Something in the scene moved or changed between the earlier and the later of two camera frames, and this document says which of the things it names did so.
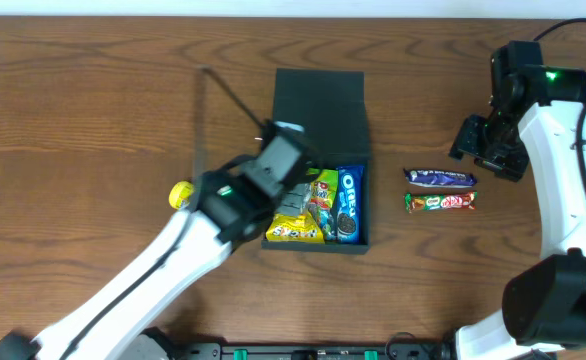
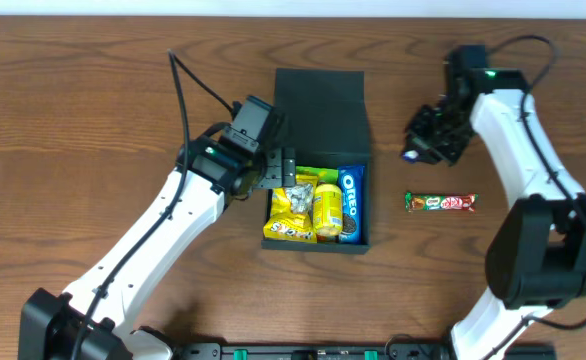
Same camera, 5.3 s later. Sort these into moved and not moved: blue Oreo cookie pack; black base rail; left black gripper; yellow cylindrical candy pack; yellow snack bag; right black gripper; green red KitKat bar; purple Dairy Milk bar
Moved: yellow cylindrical candy pack; purple Dairy Milk bar; right black gripper; left black gripper
Not moved: green red KitKat bar; yellow snack bag; blue Oreo cookie pack; black base rail
